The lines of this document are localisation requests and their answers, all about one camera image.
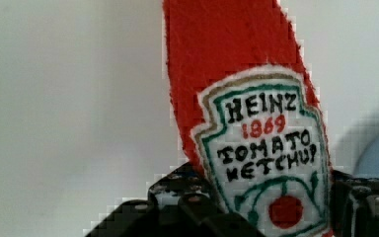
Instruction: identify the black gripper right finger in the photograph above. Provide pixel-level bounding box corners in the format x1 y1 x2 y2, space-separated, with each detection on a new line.
330 171 379 237

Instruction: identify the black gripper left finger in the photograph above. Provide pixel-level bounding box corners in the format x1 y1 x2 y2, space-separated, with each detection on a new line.
85 163 265 237

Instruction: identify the red felt ketchup bottle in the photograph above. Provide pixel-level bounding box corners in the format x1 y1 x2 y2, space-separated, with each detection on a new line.
163 0 332 237

